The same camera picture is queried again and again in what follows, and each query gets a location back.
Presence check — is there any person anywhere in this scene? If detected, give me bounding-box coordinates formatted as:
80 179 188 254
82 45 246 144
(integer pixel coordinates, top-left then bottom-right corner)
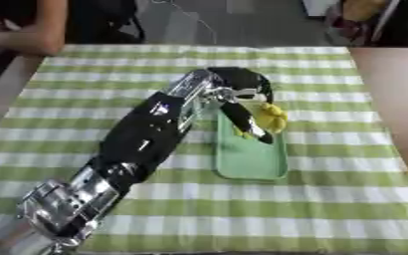
0 0 71 98

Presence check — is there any bag with yellow item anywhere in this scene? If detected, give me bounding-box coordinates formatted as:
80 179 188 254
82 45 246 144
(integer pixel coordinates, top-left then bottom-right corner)
322 0 405 47

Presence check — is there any yellow soft toy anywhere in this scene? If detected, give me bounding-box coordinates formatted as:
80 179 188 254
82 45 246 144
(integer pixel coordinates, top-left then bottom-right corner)
232 102 290 139

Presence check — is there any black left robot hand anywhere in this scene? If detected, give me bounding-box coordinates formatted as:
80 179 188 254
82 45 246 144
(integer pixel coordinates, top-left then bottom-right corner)
204 66 276 145

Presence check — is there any green tray box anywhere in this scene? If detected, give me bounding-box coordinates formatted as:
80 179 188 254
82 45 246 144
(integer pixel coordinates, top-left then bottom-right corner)
212 101 292 181

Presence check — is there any white cable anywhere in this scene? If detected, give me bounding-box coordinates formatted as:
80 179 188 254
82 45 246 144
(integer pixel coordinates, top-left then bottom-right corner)
149 0 220 46

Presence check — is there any black chair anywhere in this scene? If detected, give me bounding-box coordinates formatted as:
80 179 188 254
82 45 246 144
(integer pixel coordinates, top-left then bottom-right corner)
66 0 147 45

